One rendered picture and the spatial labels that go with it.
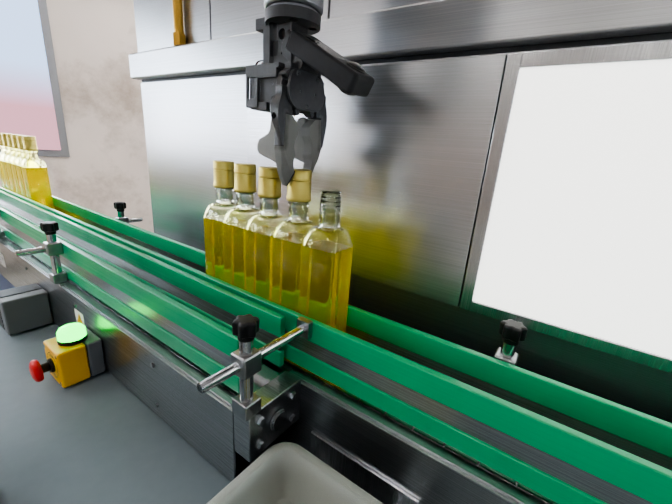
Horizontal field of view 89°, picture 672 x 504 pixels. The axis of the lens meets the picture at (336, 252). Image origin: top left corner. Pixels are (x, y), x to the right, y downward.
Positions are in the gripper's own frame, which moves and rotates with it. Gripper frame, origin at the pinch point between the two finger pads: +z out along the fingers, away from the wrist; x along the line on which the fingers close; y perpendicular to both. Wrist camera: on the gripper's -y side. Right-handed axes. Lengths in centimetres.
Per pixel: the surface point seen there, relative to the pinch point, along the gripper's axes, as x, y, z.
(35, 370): 25, 36, 35
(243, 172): 1.2, 10.5, 0.5
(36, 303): 18, 61, 34
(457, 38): -13.0, -15.1, -19.0
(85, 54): -89, 301, -60
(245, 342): 15.4, -6.5, 17.0
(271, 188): 1.1, 4.5, 2.2
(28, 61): -55, 308, -48
